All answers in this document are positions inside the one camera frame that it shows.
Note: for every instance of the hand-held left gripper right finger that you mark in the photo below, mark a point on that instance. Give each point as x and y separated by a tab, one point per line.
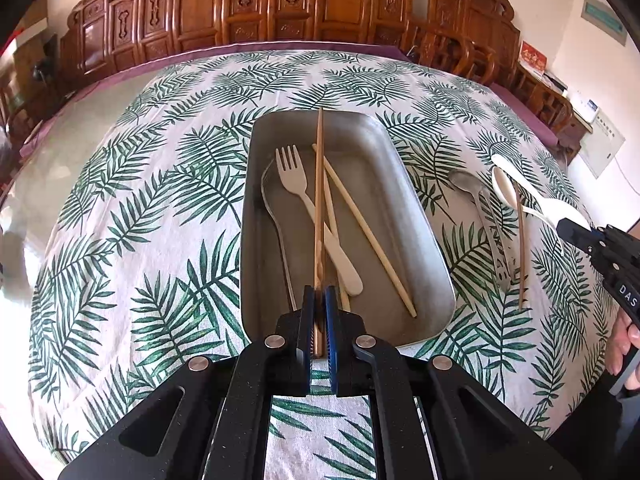
330	312

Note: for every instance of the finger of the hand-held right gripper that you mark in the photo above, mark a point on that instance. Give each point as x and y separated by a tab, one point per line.
577	234

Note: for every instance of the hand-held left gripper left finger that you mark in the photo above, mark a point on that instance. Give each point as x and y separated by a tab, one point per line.
309	312

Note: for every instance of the cream plastic spoon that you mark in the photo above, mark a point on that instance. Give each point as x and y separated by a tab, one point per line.
567	212
505	187

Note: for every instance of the cream plastic fork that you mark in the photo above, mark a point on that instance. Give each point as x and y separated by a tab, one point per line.
300	185

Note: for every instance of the brown wooden chopstick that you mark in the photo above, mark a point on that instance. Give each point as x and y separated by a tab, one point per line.
319	185
520	260

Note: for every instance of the rectangular metal tray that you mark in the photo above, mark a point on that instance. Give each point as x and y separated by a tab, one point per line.
380	185

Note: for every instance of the person's right hand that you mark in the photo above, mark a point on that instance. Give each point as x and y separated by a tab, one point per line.
622	340

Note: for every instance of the grey electrical panel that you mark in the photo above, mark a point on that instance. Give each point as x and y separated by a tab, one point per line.
604	144

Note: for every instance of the white desk phone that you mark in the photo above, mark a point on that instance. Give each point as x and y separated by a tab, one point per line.
586	106

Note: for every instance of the square purple seat cushion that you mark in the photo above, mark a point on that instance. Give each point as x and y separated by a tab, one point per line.
525	110

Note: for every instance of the wooden side table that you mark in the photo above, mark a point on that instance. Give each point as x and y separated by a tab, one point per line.
560	91

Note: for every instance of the red card on side table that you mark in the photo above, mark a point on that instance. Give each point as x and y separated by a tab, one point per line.
534	59

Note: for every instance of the green leaf print tablecloth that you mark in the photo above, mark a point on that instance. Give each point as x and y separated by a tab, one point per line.
150	210

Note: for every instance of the carved wooden armchair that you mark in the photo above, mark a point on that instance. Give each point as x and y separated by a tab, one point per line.
475	25

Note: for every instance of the long purple seat cushion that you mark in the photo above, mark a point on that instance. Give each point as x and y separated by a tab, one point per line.
210	52

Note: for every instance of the carved wooden sofa bench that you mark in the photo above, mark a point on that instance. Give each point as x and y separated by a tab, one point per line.
240	5

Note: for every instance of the white wall box green label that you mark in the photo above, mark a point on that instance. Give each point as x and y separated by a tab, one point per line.
606	20

